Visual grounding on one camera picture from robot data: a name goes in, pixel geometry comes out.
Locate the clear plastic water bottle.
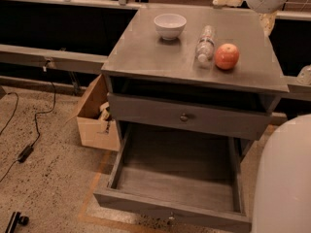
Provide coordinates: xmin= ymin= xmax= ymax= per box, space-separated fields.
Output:
xmin=195 ymin=25 xmax=216 ymax=63

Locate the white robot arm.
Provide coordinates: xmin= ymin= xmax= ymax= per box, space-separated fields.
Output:
xmin=213 ymin=0 xmax=311 ymax=233

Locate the grey wooden drawer cabinet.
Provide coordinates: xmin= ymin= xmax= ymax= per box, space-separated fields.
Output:
xmin=101 ymin=3 xmax=291 ymax=153

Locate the closed grey upper drawer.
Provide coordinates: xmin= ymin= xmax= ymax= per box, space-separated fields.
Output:
xmin=108 ymin=93 xmax=271 ymax=140

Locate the round metal drawer knob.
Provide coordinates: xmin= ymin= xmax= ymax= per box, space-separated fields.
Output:
xmin=180 ymin=114 xmax=189 ymax=121

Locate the open grey lower drawer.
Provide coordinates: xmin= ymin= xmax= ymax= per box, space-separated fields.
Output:
xmin=94 ymin=123 xmax=251 ymax=233

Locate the red apple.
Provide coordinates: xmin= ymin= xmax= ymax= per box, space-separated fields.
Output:
xmin=215 ymin=44 xmax=240 ymax=70

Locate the white ceramic bowl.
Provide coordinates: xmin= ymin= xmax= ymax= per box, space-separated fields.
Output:
xmin=154 ymin=14 xmax=187 ymax=40

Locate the open cardboard box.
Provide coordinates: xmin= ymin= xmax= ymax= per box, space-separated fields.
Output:
xmin=68 ymin=75 xmax=121 ymax=151

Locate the black clamp on floor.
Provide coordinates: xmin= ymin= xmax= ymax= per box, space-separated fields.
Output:
xmin=5 ymin=212 xmax=29 ymax=233

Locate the grey metal rail beam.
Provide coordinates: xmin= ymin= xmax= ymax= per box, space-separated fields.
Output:
xmin=0 ymin=45 xmax=107 ymax=75

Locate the black power adapter with cable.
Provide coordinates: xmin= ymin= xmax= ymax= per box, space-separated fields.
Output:
xmin=0 ymin=84 xmax=56 ymax=183

